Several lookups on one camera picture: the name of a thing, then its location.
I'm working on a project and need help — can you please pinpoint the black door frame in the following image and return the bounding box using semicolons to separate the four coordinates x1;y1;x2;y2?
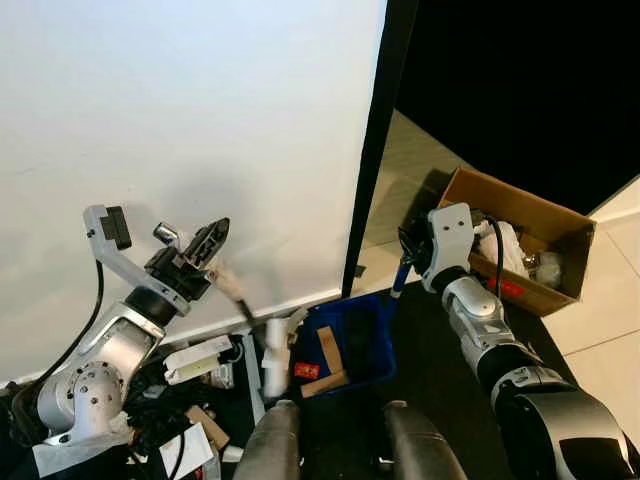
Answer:
342;0;421;300

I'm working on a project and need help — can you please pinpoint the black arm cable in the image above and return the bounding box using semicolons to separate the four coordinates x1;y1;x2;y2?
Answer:
8;258;107;426
478;214;507;297

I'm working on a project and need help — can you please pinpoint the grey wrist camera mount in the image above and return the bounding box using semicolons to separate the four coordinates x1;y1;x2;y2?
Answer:
83;205;173;293
428;203;477;292

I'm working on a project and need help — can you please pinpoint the brown cardboard box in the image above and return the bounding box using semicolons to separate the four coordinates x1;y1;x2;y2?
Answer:
437;167;597;319

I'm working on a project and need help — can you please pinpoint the grey robot right leg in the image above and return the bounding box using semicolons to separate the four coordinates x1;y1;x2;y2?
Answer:
384;401;467;480

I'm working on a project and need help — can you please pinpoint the white crumpled cloth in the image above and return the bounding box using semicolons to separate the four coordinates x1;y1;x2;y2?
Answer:
474;219;528;278

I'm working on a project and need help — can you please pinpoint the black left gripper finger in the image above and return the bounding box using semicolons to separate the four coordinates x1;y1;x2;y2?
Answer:
187;217;228;257
200;220;233;270

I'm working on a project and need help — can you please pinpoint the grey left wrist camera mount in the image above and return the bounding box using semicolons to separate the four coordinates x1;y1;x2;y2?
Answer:
83;205;173;293

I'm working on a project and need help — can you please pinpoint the grey robot leg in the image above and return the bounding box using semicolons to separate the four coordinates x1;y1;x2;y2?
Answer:
384;401;467;480
234;400;302;480

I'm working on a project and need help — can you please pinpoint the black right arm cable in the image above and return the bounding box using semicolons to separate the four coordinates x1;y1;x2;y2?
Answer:
478;214;507;297

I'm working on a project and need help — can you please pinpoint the white brush with black stick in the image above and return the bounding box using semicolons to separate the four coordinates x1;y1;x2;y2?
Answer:
205;260;309;403

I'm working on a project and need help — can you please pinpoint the grey robot left leg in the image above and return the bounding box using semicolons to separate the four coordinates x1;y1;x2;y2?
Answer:
234;400;302;480

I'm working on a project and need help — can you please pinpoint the small brown cardboard scrap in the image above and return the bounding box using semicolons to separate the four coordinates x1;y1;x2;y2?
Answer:
185;404;232;452

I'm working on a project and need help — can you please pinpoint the large black panel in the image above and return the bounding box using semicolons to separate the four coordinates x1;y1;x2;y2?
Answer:
395;0;640;217

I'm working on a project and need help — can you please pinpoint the blue plastic dustpan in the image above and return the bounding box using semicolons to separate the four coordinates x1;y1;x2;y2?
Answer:
293;262;414;398

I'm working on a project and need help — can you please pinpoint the white paper sheet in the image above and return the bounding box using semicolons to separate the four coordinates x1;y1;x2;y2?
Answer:
158;424;217;480

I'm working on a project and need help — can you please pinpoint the brown cardboard strip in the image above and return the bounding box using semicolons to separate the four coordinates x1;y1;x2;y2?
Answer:
300;325;352;397

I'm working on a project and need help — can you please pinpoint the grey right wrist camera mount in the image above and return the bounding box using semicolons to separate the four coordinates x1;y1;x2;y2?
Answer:
428;203;477;292

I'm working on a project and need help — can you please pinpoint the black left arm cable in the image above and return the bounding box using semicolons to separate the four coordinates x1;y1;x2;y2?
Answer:
8;258;107;426

